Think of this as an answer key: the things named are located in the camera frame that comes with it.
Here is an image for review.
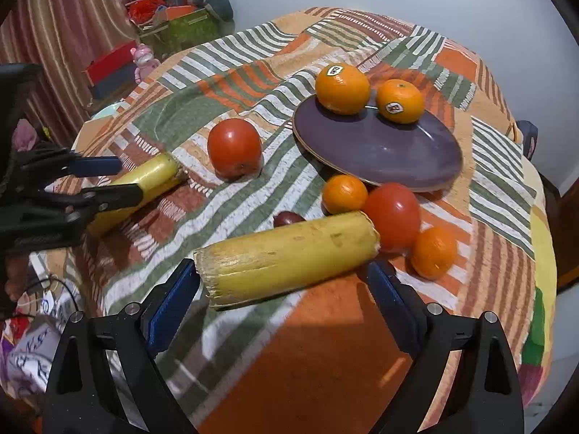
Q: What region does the purple plate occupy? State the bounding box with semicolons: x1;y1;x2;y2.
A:
292;92;464;193

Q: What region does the oval red tomato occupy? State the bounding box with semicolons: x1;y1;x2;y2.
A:
361;182;422;254

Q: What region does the small dark red fruit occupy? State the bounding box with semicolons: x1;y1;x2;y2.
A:
272;210;307;229

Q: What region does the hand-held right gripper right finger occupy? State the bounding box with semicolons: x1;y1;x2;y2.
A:
366;260;525;434

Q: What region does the red box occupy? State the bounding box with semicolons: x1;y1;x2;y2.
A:
82;40;139;100

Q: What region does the round red tomato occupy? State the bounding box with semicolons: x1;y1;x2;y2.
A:
207;118;264;180

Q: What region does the brown wooden furniture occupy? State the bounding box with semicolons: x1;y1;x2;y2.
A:
542;175;579;291

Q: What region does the pink toy figure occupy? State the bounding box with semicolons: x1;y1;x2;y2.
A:
130;44;160;85

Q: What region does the small yellow banana piece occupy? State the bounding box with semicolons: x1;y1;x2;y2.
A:
86;152;189;238

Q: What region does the red mesh cloth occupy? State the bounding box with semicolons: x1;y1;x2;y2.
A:
125;0;166;26

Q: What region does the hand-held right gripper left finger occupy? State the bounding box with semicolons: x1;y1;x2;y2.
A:
43;258;202;434

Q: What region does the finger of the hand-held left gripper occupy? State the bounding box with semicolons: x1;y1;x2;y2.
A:
16;142;123;179
43;182;145;232

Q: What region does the large stickered orange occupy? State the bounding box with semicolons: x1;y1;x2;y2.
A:
315;63;372;116

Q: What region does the medium stickered orange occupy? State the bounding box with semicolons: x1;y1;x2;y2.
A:
375;78;426;125

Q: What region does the striped curtain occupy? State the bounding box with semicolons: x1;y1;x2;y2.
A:
0;0;142;145

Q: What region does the small orange mandarin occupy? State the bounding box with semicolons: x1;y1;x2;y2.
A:
410;225;458;280
321;174;369;216

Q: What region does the green cardboard box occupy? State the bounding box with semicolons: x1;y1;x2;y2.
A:
138;8;221;60

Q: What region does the white printed bag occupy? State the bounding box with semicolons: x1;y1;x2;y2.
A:
0;314;65;396

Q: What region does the large yellow banana piece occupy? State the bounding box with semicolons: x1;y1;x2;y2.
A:
193;210;381;311

